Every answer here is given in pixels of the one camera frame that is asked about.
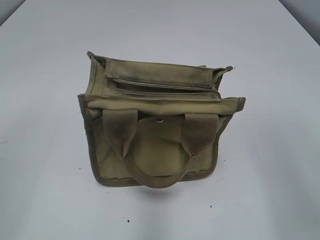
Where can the olive yellow canvas bag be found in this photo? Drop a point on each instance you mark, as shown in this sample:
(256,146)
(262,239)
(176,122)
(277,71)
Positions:
(153,124)

